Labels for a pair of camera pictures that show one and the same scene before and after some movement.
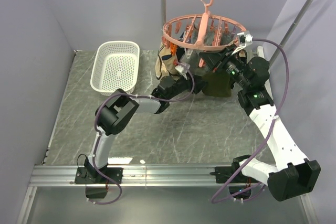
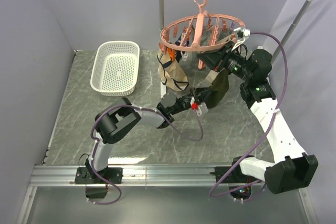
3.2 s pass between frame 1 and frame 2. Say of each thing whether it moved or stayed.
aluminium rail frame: stayed
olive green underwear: moved
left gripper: moved
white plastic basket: stayed
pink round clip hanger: moved
